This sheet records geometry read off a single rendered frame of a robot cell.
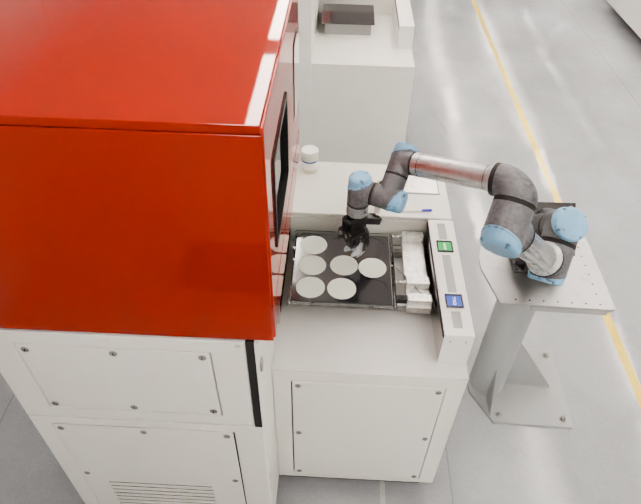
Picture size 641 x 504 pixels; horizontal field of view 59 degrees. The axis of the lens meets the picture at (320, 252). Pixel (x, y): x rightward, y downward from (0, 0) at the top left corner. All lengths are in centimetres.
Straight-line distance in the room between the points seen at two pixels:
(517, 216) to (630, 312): 200
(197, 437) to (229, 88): 110
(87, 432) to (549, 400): 202
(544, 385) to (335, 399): 131
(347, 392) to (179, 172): 108
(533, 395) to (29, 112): 245
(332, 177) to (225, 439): 111
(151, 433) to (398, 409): 80
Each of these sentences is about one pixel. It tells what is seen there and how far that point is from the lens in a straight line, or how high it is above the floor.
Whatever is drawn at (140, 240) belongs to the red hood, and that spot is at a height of 154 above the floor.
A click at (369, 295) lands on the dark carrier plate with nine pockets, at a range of 193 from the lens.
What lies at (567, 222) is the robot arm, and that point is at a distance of 199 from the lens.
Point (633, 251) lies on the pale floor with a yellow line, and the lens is 392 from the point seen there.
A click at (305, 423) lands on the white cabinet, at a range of 209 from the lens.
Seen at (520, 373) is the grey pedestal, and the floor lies 11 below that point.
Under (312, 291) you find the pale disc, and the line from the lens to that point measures 193.
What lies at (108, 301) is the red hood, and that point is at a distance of 138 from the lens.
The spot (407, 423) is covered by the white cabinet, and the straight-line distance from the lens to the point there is 208.
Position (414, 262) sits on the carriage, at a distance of 209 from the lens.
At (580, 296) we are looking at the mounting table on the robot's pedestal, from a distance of 225.
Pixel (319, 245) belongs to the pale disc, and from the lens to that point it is 209.
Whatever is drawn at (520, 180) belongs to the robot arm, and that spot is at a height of 143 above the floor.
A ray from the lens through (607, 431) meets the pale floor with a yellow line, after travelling 297.
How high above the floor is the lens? 232
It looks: 43 degrees down
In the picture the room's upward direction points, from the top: 1 degrees clockwise
